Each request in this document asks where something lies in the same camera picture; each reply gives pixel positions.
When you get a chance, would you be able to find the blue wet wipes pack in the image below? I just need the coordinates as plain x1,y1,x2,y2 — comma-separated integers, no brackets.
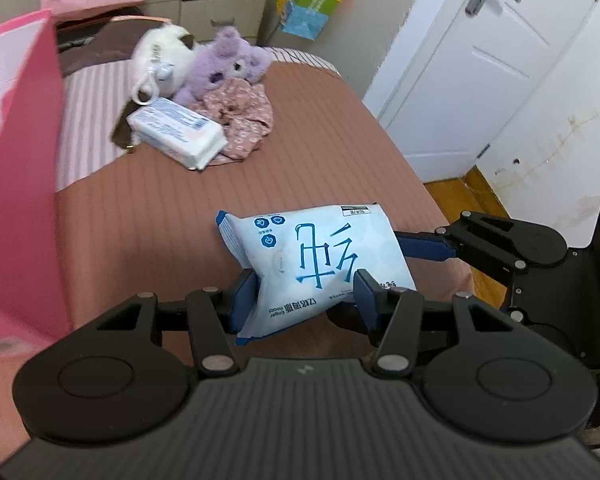
216,204,416,344

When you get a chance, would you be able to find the white tissue pack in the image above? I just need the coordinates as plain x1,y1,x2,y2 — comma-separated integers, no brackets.
126,98,228,171

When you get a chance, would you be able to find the floral pink scrunchie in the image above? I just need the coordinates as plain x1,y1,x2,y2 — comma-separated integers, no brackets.
188,78,274,166

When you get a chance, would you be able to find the purple plush toy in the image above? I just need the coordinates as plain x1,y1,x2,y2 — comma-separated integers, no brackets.
172,26,273,106

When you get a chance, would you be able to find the white brown plush cat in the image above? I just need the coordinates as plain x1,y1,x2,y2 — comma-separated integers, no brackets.
130,23,197,106

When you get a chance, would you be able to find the white door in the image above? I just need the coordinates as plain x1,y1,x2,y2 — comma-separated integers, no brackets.
363,0,595,182

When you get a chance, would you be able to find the pink storage box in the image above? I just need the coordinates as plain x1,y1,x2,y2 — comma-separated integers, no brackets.
0,11,71,358

